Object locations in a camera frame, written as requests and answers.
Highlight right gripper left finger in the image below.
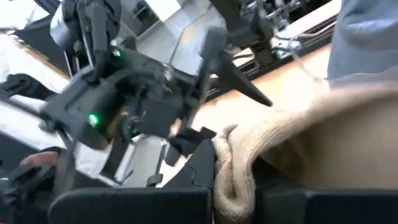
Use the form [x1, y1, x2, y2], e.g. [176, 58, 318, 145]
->
[49, 139, 216, 224]

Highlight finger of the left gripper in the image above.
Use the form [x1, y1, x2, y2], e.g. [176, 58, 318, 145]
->
[167, 126, 218, 157]
[198, 26, 274, 108]

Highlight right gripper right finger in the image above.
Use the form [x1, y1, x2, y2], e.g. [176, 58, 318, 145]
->
[254, 183, 398, 224]

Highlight beige baseball cap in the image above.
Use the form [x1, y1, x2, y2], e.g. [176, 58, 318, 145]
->
[212, 88, 398, 224]

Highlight grey baseball cap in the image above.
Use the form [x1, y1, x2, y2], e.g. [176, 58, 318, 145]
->
[326, 0, 398, 81]

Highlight clear plastic bin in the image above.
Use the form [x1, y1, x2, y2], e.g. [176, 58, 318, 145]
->
[287, 0, 398, 91]

